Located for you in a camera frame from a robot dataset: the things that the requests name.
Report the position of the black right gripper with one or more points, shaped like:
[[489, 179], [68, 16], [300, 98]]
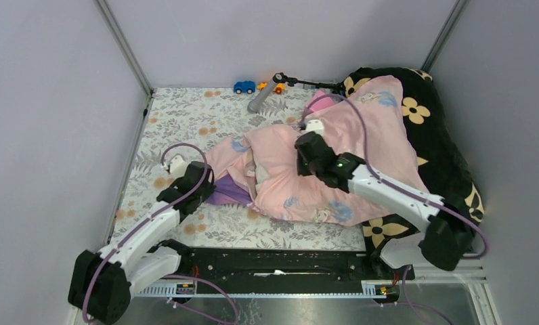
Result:
[[301, 170]]

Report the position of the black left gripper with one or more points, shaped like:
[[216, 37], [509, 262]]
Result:
[[208, 189]]

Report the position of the pink pillow with princess print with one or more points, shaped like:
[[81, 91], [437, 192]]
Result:
[[369, 125]]

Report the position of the white pillow with yellow edge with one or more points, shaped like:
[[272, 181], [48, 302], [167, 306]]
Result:
[[255, 175]]

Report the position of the black blanket with yellow flowers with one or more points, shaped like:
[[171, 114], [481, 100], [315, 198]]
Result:
[[441, 166]]

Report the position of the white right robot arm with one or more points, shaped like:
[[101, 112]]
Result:
[[444, 235]]

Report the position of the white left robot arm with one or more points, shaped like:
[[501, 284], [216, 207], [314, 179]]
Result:
[[104, 282]]

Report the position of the floral patterned bed sheet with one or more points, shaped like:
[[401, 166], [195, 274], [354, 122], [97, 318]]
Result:
[[188, 121]]

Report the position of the pink metronome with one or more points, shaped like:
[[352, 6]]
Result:
[[315, 105]]

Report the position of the blue toy car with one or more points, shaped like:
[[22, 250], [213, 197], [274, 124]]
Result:
[[247, 87]]

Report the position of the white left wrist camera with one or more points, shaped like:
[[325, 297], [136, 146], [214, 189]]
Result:
[[176, 167]]

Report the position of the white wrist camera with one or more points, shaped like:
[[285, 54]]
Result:
[[314, 125], [176, 167]]

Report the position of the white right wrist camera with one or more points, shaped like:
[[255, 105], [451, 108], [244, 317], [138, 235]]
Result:
[[314, 125]]

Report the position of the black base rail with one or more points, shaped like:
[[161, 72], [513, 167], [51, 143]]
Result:
[[280, 272]]

